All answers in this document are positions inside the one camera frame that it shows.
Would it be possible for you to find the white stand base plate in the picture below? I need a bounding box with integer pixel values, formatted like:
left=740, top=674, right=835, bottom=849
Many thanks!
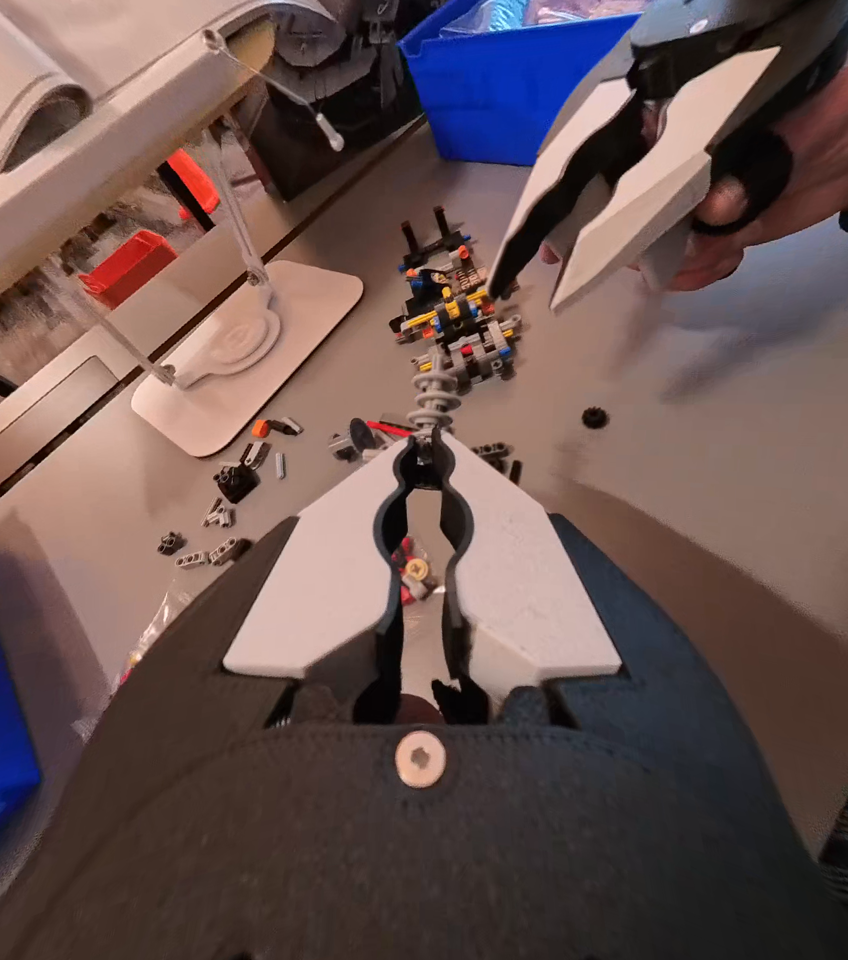
left=131, top=260, right=365, bottom=459

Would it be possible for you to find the grey wheel with black gear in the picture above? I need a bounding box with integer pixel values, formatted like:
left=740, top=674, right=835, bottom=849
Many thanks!
left=412, top=373, right=462, bottom=406

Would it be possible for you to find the cluster of small dark parts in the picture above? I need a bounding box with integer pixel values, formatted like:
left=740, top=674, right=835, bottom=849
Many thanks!
left=215, top=463, right=261, bottom=505

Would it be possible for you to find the dark toy set box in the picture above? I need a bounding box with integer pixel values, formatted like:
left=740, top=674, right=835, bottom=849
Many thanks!
left=247, top=0, right=425, bottom=202

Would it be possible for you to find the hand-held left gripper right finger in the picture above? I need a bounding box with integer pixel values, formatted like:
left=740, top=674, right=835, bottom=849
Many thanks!
left=435, top=431, right=623, bottom=702

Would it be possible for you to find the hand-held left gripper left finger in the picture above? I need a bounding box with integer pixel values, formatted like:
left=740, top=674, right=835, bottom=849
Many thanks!
left=223, top=437, right=419, bottom=681

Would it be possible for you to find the white cable plug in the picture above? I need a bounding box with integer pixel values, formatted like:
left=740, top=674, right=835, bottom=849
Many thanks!
left=217, top=37, right=346, bottom=153

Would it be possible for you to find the black toy wheel disc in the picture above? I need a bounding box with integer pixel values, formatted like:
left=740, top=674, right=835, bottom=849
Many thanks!
left=330, top=418, right=395, bottom=462

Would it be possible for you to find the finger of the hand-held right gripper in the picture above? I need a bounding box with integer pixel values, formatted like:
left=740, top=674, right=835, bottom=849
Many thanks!
left=487, top=78, right=640, bottom=301
left=550, top=45, right=782, bottom=314

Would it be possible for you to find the crumpled clear plastic bag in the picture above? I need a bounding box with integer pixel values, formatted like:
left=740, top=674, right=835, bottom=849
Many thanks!
left=439, top=0, right=650, bottom=39

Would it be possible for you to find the grey toy axle with gear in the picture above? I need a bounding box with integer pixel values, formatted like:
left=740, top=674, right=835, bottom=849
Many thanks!
left=401, top=346, right=456, bottom=490

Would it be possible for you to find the red plastic bin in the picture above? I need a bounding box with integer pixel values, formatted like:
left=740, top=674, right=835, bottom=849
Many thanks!
left=167, top=148, right=221, bottom=220
left=79, top=231, right=177, bottom=310

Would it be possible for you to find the white document stand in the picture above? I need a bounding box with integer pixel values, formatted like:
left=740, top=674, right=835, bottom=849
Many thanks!
left=0, top=0, right=335, bottom=331

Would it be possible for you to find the toy car chassis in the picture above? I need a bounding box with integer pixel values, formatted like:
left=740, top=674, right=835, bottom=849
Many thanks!
left=390, top=204, right=524, bottom=387

